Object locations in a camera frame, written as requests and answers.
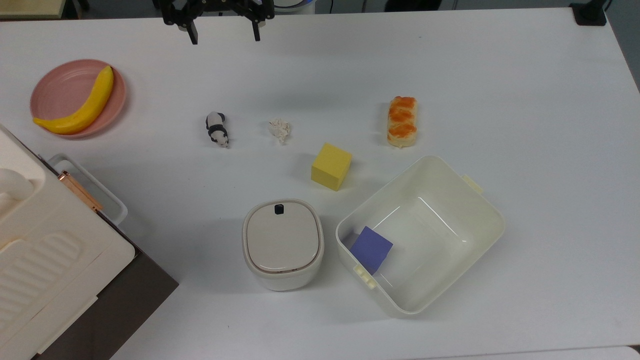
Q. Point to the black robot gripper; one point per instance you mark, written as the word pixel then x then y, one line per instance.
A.
pixel 220 5

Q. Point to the orange glazed bread loaf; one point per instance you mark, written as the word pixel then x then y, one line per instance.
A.
pixel 402 122

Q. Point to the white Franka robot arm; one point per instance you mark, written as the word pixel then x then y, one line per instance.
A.
pixel 295 5

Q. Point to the cream plastic basket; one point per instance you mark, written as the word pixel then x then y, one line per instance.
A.
pixel 465 260

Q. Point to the black white panda figurine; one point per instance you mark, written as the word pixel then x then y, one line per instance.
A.
pixel 217 129

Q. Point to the crumpled white paper ball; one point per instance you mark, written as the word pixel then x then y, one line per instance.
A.
pixel 279 130

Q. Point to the yellow banana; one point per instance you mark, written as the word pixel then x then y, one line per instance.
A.
pixel 95 102

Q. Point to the pink plate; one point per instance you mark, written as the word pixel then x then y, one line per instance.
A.
pixel 62 90

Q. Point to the yellow foam cube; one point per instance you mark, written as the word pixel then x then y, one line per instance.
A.
pixel 331 166

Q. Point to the wooden side desk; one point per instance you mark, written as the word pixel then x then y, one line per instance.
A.
pixel 30 7

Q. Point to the cream lidded trash can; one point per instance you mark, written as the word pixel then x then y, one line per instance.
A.
pixel 282 242

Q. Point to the purple foam cube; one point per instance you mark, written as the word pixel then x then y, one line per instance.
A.
pixel 371 249

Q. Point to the dark brown wooden box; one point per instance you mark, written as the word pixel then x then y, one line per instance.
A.
pixel 142 292

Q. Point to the cream plastic appliance box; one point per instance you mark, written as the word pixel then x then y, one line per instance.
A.
pixel 55 260

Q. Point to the black table clamp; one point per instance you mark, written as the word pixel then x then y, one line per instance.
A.
pixel 590 14

